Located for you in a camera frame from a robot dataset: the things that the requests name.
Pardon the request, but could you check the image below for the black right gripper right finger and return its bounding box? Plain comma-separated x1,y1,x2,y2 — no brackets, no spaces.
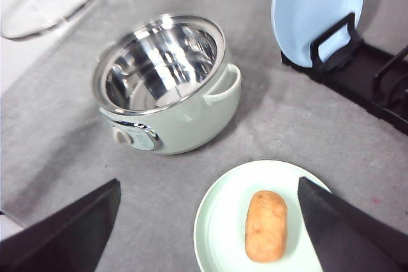
298,176,408,272

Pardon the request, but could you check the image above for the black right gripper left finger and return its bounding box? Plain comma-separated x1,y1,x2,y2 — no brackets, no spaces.
0,179,121,272

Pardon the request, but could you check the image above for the brown potato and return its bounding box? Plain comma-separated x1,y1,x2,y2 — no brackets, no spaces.
245,190,288,262

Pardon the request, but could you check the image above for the green plate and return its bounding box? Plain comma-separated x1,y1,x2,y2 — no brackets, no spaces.
194,160,334,272

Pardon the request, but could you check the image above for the black plate rack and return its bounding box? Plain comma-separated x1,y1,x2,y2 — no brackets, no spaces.
282,13,408,136

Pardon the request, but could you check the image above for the green electric steamer pot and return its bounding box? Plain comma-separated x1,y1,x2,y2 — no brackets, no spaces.
92,13,242,155

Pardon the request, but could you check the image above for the blue plate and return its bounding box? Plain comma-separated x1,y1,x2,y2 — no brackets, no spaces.
271,0,363,67

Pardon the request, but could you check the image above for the grey table mat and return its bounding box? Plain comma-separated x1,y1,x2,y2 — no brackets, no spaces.
0,0,408,272

